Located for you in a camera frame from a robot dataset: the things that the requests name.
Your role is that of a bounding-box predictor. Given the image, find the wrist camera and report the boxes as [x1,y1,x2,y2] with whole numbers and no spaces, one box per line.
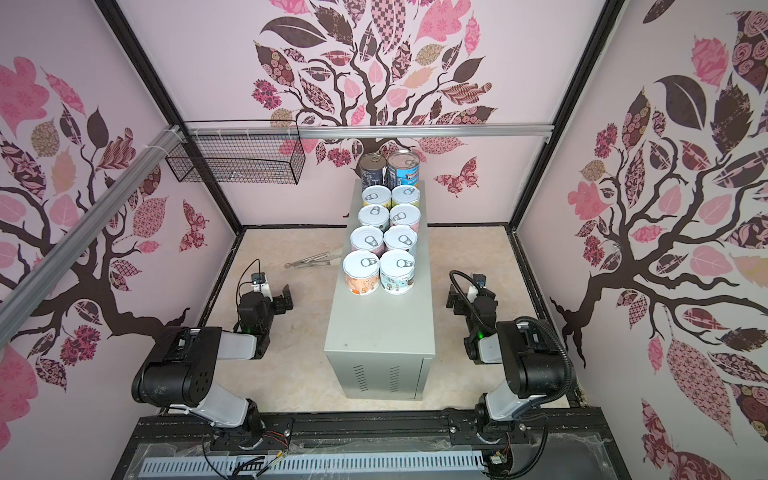
[468,273,487,301]
[251,271,273,299]

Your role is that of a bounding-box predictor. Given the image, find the metal tongs cream tips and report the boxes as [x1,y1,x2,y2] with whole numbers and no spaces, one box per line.
[284,248,342,269]

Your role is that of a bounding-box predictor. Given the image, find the grey metal cabinet counter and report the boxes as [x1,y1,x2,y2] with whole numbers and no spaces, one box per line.
[324,182,436,401]

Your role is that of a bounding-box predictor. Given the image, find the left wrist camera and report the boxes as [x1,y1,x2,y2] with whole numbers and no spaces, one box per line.
[251,271,273,299]

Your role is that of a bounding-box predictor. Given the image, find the aluminium rail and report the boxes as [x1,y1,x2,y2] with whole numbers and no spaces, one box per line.
[1,125,182,345]
[188,123,554,140]

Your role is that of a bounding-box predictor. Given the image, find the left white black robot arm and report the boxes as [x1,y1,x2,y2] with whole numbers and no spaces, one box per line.
[131,286,293,436]

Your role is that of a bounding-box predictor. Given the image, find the pink short can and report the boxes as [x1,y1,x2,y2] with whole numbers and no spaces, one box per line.
[390,204,421,232]
[350,226,386,258]

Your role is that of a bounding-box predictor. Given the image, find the dark navy tall can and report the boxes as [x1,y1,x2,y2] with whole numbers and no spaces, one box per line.
[356,153,387,189]

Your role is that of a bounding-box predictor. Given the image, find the small yellow can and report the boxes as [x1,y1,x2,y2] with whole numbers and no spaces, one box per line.
[362,185,392,209]

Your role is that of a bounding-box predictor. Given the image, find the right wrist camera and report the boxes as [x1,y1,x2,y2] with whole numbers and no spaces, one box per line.
[468,273,487,301]

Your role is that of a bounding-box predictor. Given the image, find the brown short can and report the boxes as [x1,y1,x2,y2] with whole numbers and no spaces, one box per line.
[342,250,380,296]

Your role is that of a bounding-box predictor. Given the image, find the light teal short can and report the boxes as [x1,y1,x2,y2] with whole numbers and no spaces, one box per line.
[379,250,415,295]

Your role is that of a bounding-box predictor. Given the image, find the black wire basket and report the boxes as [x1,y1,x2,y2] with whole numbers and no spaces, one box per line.
[165,119,306,185]

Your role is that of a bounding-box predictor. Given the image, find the aluminium rail back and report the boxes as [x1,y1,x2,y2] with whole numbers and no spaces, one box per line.
[188,123,554,140]

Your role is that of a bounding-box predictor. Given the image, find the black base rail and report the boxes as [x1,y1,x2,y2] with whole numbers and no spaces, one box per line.
[114,408,628,479]

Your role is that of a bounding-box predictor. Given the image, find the green short can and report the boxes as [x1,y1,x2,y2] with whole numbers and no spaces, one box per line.
[391,185,421,207]

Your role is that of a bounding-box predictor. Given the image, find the aluminium rail left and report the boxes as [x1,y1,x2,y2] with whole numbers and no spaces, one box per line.
[1,125,182,345]

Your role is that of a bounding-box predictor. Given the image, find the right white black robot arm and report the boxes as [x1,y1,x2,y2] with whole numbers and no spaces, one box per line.
[446,270,576,426]

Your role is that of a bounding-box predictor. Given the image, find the blue chicken noodle soup can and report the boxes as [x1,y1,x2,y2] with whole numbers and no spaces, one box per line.
[385,150,421,190]

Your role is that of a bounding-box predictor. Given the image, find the white slotted cable duct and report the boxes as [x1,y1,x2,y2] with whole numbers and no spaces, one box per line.
[133,451,486,479]

